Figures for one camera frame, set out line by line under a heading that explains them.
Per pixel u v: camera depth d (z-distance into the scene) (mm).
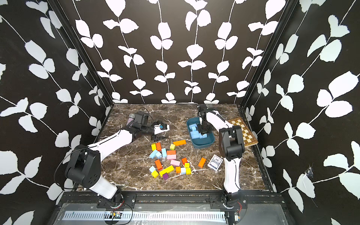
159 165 859
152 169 837
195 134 1009
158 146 946
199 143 936
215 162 866
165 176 816
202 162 881
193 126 1039
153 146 935
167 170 846
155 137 763
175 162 875
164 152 919
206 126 839
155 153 904
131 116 1074
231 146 551
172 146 930
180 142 970
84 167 447
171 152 922
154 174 818
